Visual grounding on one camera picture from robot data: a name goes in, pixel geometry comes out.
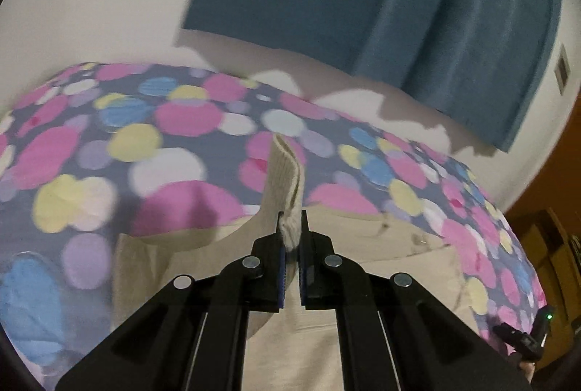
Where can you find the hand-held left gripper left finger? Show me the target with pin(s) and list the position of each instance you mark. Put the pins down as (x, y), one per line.
(281, 282)

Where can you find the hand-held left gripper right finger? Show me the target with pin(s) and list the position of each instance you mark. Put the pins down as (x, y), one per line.
(303, 282)

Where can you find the beige small garment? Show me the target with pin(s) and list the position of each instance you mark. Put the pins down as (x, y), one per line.
(408, 282)

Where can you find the wooden furniture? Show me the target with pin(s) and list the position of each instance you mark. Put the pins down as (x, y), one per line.
(551, 264)

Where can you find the polka dot blanket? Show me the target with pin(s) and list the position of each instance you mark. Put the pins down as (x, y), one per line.
(181, 173)

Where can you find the beige wall plate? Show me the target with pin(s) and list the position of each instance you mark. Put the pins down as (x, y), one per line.
(562, 71)

